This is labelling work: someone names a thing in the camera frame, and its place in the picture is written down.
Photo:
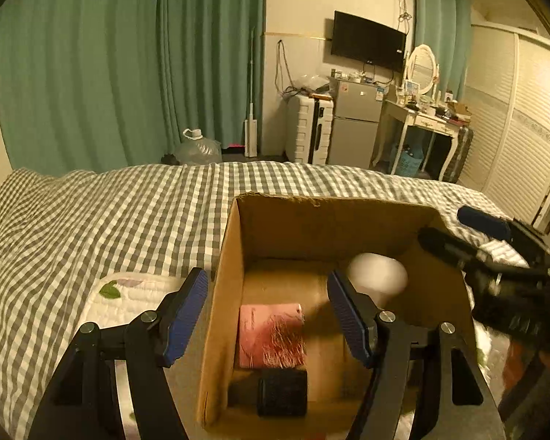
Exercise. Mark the white quilted leaf-print mat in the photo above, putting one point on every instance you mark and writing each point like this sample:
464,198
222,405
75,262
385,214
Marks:
133,291

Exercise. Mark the brown cardboard box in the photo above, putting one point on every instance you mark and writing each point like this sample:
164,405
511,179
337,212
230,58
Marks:
275,238

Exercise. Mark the white hard suitcase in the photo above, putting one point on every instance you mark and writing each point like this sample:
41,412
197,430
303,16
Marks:
308,128

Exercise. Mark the white flat mop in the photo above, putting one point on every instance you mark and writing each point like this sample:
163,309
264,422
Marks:
250,133

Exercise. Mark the white louvred wardrobe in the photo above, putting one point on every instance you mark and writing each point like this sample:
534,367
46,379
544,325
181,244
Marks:
518,114

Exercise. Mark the grey checked blanket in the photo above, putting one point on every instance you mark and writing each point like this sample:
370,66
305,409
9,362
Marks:
119,220

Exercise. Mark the pink packet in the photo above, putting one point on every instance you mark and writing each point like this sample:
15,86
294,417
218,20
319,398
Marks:
270,337

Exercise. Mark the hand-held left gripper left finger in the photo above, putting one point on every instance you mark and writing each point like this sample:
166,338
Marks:
185,318

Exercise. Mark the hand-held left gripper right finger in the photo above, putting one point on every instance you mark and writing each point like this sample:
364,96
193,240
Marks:
348,321

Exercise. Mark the black wall television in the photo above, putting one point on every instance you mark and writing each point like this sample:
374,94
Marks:
369,41

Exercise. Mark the blue basket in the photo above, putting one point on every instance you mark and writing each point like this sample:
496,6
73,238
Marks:
408,160

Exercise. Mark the narrow green curtain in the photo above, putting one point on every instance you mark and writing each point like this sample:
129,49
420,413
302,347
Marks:
440,36

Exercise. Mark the white dressing table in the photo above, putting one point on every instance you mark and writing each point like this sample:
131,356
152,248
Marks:
417,121

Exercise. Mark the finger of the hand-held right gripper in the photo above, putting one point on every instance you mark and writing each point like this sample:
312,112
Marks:
447,245
481,223

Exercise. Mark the large clear water bottle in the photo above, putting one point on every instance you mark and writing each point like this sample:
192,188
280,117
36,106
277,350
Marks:
197,149

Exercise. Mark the white round object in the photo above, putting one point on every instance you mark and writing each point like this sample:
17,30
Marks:
380,272

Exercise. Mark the wide green curtain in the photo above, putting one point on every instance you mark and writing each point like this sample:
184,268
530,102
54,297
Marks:
119,64

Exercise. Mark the silver two-door fridge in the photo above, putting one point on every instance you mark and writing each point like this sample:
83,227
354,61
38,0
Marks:
355,123

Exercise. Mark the black ribbed cylinder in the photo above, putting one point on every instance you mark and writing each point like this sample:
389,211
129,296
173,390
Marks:
282,392

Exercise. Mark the dark suitcase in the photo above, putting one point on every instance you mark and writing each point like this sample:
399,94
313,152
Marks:
458,153

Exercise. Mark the oval white-framed mirror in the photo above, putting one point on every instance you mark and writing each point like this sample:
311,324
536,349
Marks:
422,66

